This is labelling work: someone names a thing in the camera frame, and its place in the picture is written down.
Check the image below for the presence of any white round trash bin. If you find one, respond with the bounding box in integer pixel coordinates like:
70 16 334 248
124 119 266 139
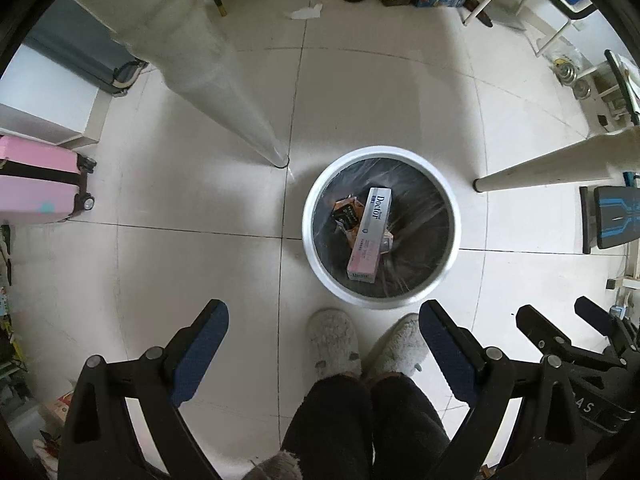
302 145 461 310

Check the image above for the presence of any white Doctor toothpaste box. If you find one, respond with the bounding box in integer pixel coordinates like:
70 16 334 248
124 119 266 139
347 188 392 283

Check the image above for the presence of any grey fuzzy slipper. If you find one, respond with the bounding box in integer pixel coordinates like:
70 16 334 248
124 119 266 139
307 309 362 380
364 313 430 380

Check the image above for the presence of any pink suitcase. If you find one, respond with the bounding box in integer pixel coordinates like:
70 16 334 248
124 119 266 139
0 134 96 226

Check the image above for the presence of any black blue weight bench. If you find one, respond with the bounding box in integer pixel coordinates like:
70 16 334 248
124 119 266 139
579 185 640 255

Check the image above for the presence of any grey fuzzy left slipper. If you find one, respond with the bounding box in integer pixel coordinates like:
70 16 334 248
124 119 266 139
307 309 362 380

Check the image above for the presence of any white table leg left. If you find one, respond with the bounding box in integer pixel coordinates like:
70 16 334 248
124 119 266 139
75 0 288 168

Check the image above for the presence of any grey fuzzy right slipper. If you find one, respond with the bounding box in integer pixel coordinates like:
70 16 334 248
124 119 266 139
364 313 430 380

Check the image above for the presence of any white table leg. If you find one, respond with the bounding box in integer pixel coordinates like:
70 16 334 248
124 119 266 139
75 0 288 168
473 126 639 193

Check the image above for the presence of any orange black small box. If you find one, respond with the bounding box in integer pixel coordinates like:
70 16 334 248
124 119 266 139
331 195 364 232

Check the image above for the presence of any white table leg right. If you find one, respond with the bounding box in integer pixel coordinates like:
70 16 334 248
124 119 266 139
473 126 639 193

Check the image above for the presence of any silver dumbbell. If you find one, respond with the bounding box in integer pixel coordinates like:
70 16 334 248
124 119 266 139
553 58 591 101

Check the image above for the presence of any crumpled white tissue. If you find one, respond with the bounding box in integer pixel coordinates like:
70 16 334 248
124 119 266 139
285 3 323 21

